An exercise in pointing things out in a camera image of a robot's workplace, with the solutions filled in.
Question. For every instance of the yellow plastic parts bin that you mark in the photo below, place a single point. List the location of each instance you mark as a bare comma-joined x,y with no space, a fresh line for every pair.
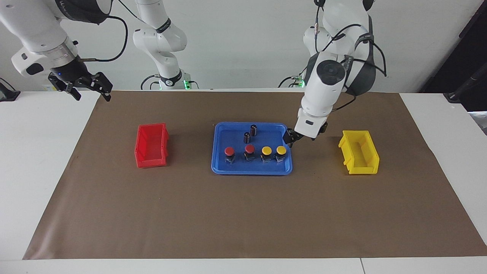
371,167

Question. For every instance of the yellow push button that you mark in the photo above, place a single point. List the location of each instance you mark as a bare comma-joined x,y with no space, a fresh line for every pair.
266,150
281,150

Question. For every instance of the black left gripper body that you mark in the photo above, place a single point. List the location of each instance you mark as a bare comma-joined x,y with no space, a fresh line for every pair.
298,137

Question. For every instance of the black stand pole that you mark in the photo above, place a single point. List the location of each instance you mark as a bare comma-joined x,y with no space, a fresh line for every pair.
462,89

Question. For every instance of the green lit base box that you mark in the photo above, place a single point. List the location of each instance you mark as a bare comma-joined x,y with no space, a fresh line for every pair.
298,82
186,84

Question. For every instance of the black clamp object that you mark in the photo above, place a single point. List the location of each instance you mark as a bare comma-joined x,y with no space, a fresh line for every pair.
7,94

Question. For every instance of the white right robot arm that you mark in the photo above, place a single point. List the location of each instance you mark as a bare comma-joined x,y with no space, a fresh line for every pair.
38,34

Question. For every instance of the black cylindrical capacitor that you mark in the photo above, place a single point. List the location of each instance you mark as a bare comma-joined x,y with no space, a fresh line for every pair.
253,130
247,137

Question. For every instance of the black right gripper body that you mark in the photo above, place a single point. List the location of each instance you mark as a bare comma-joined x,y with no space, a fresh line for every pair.
74,72

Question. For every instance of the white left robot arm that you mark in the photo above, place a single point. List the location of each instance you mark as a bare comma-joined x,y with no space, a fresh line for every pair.
327,83

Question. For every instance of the blue plastic tray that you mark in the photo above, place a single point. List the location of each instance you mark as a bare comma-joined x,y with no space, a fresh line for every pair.
228,137

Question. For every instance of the red push button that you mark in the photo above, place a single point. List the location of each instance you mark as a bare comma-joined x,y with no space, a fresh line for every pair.
229,151
249,148

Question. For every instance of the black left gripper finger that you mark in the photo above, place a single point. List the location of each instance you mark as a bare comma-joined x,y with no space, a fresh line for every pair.
288,137
321,130

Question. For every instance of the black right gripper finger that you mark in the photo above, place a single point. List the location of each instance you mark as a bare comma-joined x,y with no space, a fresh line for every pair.
104,85
70,91

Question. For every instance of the red plastic parts bin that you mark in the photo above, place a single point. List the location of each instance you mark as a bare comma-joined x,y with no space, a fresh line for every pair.
150,152

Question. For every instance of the white wall outlet box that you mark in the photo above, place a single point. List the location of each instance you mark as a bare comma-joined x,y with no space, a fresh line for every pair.
46,88

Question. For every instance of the brown paper table mat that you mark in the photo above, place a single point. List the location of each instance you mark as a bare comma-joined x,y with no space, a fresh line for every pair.
243,213

